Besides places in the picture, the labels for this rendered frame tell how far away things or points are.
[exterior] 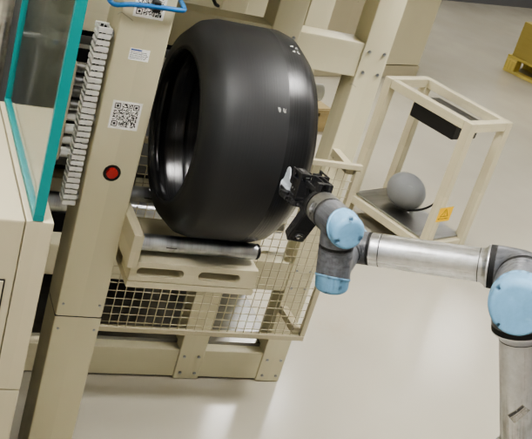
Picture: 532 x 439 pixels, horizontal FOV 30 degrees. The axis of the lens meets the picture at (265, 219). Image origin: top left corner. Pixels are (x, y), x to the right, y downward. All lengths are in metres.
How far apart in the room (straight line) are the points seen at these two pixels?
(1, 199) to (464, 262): 0.98
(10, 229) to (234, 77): 0.83
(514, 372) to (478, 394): 2.19
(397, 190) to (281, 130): 2.93
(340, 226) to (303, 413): 1.79
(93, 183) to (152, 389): 1.25
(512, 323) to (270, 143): 0.76
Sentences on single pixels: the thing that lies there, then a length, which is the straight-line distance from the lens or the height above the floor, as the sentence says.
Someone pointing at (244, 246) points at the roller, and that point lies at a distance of 2.69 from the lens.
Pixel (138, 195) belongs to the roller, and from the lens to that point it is 2.84.
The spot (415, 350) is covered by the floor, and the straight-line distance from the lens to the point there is 4.42.
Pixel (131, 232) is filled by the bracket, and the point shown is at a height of 0.94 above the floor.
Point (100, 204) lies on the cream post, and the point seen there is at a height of 0.97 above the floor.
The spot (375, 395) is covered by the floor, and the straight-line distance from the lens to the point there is 4.01.
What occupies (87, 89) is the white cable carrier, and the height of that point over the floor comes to 1.27.
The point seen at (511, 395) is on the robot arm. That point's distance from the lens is 2.15.
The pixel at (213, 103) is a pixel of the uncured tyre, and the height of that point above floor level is 1.33.
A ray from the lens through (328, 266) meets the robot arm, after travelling 2.11.
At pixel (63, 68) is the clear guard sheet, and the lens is 1.68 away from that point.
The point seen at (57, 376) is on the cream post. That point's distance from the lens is 2.88.
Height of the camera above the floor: 2.11
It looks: 24 degrees down
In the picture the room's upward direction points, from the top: 17 degrees clockwise
